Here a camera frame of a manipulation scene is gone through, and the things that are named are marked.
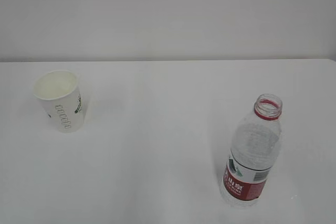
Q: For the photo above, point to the clear water bottle red label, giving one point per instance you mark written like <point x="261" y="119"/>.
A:
<point x="254" y="149"/>

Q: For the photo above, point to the white paper cup green print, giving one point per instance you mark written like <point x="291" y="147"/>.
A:
<point x="58" y="93"/>

